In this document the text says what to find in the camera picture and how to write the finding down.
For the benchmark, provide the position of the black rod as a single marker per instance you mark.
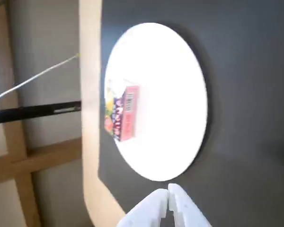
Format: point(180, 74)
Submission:
point(33, 112)

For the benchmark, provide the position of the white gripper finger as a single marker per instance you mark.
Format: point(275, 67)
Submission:
point(187, 210)
point(146, 210)

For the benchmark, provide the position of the dark grey mat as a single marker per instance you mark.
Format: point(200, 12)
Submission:
point(246, 94)

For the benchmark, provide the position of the light wooden frame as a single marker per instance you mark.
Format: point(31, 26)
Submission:
point(19, 144)

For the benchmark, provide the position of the white round dish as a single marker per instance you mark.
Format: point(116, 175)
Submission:
point(165, 94)

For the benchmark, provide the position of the blue lemon juice carton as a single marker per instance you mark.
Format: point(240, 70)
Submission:
point(126, 118)

